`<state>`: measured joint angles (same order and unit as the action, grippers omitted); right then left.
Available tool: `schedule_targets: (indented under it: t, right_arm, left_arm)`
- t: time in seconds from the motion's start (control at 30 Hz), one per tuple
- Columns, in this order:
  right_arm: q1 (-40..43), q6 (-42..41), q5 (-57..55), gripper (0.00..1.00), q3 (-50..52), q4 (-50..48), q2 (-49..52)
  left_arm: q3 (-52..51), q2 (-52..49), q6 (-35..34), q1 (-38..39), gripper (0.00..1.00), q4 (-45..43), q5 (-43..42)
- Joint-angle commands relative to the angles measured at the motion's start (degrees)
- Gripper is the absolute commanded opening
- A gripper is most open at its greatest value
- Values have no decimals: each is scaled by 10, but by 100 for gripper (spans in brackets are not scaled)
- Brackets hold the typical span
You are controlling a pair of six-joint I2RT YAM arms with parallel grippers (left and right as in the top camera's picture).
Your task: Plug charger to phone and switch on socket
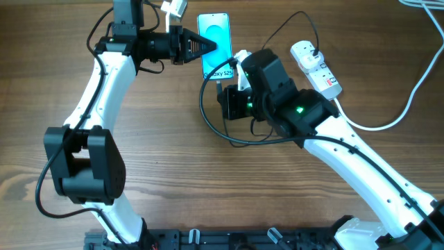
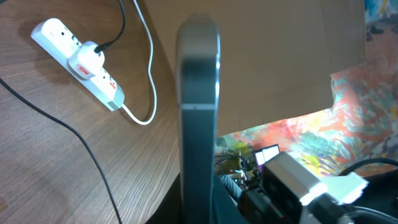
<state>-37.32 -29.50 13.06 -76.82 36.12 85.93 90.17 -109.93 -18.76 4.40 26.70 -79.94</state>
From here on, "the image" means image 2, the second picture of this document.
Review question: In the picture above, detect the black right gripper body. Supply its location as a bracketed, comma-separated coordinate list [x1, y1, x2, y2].
[238, 167, 311, 224]

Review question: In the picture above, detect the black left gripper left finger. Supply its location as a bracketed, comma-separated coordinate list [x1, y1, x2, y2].
[146, 174, 182, 224]

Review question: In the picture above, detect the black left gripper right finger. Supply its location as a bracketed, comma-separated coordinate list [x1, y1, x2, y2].
[212, 175, 248, 224]

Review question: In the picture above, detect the teal screen Galaxy smartphone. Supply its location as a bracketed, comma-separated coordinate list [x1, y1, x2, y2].
[176, 14, 220, 223]

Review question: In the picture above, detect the black USB-C charging cable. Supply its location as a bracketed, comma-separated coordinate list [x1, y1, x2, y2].
[0, 0, 126, 224]

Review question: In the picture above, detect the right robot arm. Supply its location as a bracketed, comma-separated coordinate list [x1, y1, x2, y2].
[238, 165, 397, 224]

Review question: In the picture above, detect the white USB charger plug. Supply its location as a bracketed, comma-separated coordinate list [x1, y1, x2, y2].
[68, 41, 105, 80]

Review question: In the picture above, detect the lit laptop screen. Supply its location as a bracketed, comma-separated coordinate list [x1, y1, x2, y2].
[253, 144, 280, 166]

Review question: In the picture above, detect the colourful painted backdrop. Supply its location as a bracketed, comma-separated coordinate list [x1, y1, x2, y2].
[216, 1, 397, 176]

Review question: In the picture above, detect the white power strip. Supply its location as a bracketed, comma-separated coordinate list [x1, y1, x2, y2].
[30, 18, 124, 111]

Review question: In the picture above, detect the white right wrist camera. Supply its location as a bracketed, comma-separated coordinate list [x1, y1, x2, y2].
[262, 152, 368, 224]

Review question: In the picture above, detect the black right camera cable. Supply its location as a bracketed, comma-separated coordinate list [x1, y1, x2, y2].
[337, 157, 398, 177]

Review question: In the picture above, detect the white power strip cord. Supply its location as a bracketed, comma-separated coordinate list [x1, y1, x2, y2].
[121, 0, 158, 126]

